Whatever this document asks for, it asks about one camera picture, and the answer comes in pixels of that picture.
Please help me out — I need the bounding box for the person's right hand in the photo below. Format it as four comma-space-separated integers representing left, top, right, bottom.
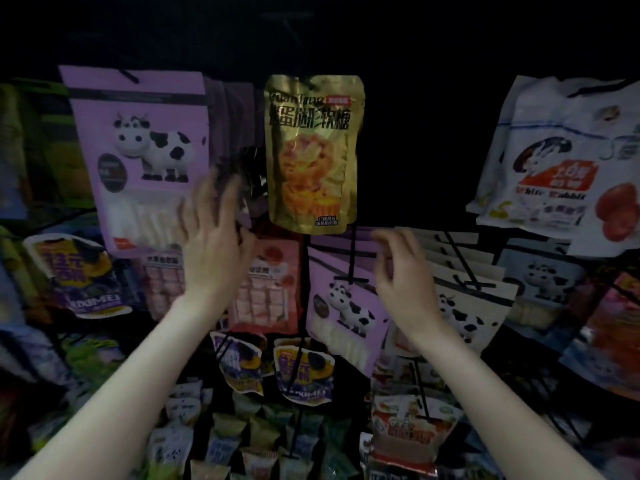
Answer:
370, 227, 446, 346

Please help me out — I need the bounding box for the person's left hand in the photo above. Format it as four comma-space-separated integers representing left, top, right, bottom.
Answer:
175, 175, 259, 316

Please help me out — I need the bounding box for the red sliced snack bag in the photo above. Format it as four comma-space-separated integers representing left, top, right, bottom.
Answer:
135, 249, 191, 321
228, 235, 303, 336

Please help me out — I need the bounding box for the blue yellow curvy snack bag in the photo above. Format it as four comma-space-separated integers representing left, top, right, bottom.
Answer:
210, 329, 266, 396
25, 233, 134, 319
273, 337, 337, 406

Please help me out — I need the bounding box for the pink marshmallow packet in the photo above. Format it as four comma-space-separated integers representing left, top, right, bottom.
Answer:
58, 65, 211, 259

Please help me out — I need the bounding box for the gold egg tart candy bag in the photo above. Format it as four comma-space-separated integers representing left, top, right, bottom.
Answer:
263, 75, 366, 236

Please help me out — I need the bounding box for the White Rabbit candy bag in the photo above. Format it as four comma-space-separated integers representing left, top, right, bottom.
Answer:
467, 75, 640, 236

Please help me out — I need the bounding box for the row of pale green pouches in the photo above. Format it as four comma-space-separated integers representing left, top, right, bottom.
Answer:
30, 385, 361, 480

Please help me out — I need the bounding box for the green dried mango packet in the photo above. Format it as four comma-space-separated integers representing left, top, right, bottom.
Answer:
0, 79, 96, 218

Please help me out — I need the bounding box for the strawberry jelly bag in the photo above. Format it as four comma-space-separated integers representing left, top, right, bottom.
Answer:
560, 273, 640, 401

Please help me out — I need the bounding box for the white red fruit bag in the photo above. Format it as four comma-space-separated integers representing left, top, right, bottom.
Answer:
590, 179, 640, 258

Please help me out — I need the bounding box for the person's left forearm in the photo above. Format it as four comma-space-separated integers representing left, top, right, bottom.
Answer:
15, 295, 226, 480

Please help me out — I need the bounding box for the person's right forearm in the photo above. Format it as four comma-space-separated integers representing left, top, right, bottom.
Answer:
410, 325, 606, 480

